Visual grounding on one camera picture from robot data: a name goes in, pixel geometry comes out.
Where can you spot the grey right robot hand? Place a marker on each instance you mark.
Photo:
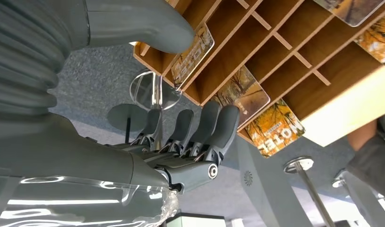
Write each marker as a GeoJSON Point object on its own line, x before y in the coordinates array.
{"type": "Point", "coordinates": [64, 156]}

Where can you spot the wooden card organizer rack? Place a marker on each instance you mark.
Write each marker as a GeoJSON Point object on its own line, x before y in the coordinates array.
{"type": "Point", "coordinates": [229, 53]}

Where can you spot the person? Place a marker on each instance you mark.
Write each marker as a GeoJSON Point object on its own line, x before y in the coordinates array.
{"type": "Point", "coordinates": [375, 163]}

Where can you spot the grey round base black pole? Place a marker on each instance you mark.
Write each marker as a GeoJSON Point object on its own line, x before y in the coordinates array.
{"type": "Point", "coordinates": [123, 116]}

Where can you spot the grey ribbed right arm sleeve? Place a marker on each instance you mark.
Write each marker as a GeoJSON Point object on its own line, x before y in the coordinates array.
{"type": "Point", "coordinates": [20, 62]}

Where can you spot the white box with dark top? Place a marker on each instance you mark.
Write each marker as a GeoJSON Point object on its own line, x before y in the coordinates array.
{"type": "Point", "coordinates": [195, 221]}

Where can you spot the grey pillar with round logo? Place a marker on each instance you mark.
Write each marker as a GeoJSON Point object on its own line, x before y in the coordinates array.
{"type": "Point", "coordinates": [267, 194]}

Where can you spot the chrome pole with round base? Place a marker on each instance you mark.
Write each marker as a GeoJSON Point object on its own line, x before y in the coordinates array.
{"type": "Point", "coordinates": [298, 164]}

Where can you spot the small chrome round base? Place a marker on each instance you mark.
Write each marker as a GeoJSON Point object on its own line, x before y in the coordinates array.
{"type": "Point", "coordinates": [338, 182]}

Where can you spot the plain grey pillar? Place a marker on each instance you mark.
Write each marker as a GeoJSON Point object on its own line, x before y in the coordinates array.
{"type": "Point", "coordinates": [361, 200]}

